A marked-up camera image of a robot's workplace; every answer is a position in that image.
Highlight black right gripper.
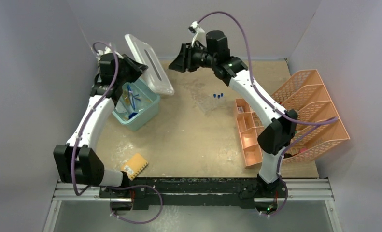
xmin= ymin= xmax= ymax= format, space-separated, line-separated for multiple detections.
xmin=170 ymin=43 xmax=217 ymax=73

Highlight white plastic bin lid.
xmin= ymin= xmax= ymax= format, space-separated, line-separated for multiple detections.
xmin=124 ymin=34 xmax=175 ymax=96

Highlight blue safety glasses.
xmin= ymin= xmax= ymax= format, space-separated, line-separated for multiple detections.
xmin=127 ymin=85 xmax=141 ymax=110

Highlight white packet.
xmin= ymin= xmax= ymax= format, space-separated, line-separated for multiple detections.
xmin=115 ymin=101 xmax=128 ymax=117

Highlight blue base small flask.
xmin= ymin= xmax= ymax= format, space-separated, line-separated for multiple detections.
xmin=128 ymin=112 xmax=138 ymax=120

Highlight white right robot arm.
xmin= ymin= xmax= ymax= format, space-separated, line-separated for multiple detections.
xmin=169 ymin=30 xmax=298 ymax=197

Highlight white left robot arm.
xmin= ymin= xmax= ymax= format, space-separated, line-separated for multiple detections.
xmin=53 ymin=53 xmax=148 ymax=198

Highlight teal plastic bin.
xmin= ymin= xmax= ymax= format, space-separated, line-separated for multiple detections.
xmin=113 ymin=79 xmax=160 ymax=131

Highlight clear plastic tube rack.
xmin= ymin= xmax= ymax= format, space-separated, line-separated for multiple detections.
xmin=196 ymin=93 xmax=226 ymax=114

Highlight orange mesh file rack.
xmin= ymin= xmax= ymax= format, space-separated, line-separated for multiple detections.
xmin=235 ymin=70 xmax=350 ymax=168

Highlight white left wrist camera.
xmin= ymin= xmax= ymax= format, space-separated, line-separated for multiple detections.
xmin=95 ymin=46 xmax=113 ymax=62

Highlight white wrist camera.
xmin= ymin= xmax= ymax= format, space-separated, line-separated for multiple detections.
xmin=188 ymin=21 xmax=206 ymax=47
xmin=95 ymin=46 xmax=113 ymax=62

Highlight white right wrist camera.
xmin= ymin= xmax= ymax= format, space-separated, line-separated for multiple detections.
xmin=188 ymin=21 xmax=206 ymax=47

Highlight aluminium front frame rail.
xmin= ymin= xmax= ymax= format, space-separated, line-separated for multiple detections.
xmin=44 ymin=177 xmax=341 ymax=232

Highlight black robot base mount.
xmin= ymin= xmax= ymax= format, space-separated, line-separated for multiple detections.
xmin=99 ymin=177 xmax=288 ymax=212

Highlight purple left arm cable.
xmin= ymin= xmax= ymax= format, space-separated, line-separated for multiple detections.
xmin=71 ymin=42 xmax=164 ymax=225

